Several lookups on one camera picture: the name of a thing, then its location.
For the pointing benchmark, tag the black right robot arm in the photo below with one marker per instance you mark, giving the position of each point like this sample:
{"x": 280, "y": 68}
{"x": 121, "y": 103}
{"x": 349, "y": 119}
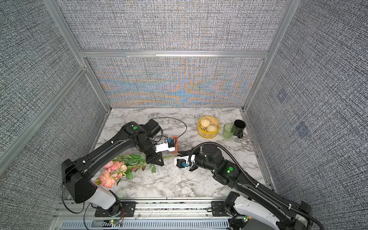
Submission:
{"x": 249, "y": 197}

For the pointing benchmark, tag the aluminium frame post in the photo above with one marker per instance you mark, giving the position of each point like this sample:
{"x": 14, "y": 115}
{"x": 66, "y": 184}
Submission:
{"x": 58, "y": 17}

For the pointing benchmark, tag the green translucent cup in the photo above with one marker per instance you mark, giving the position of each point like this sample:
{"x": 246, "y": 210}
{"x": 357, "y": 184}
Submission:
{"x": 228, "y": 130}

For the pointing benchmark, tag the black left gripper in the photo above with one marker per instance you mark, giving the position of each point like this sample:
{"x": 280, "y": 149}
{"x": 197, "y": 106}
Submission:
{"x": 154, "y": 161}

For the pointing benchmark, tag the pink artificial rose stem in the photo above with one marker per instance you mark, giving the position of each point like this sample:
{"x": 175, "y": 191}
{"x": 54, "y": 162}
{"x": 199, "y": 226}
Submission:
{"x": 122, "y": 167}

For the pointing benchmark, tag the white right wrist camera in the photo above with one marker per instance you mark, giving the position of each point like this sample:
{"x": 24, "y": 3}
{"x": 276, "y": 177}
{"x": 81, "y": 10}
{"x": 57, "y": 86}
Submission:
{"x": 182, "y": 162}

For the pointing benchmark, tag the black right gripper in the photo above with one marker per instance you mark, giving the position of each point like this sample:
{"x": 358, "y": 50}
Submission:
{"x": 186, "y": 153}

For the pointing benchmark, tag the yellow bamboo steamer basket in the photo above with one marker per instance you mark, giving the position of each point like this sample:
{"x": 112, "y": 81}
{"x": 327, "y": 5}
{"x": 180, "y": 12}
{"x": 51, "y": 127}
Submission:
{"x": 202, "y": 131}

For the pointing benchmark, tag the cream steamed bun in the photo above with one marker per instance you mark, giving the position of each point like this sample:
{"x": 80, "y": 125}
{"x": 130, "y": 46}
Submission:
{"x": 212, "y": 128}
{"x": 205, "y": 122}

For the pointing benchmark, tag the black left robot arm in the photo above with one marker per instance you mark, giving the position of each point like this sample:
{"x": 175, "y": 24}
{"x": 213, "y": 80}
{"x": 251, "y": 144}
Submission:
{"x": 77, "y": 175}

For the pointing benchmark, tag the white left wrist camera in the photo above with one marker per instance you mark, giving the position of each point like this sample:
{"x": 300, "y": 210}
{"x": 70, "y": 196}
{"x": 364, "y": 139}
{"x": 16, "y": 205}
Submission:
{"x": 168, "y": 145}

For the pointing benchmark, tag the aluminium front rail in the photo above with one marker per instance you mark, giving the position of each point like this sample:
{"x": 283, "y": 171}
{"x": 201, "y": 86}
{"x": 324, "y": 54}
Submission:
{"x": 193, "y": 213}

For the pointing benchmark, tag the dark green mug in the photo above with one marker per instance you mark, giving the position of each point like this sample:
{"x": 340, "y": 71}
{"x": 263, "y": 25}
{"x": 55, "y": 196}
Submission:
{"x": 239, "y": 128}

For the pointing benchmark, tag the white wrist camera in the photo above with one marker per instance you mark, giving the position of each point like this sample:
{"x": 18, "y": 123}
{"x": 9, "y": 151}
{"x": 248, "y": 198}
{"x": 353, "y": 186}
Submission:
{"x": 182, "y": 162}
{"x": 168, "y": 145}

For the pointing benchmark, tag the pink tape dispenser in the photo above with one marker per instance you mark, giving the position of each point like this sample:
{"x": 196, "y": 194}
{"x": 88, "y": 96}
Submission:
{"x": 176, "y": 141}

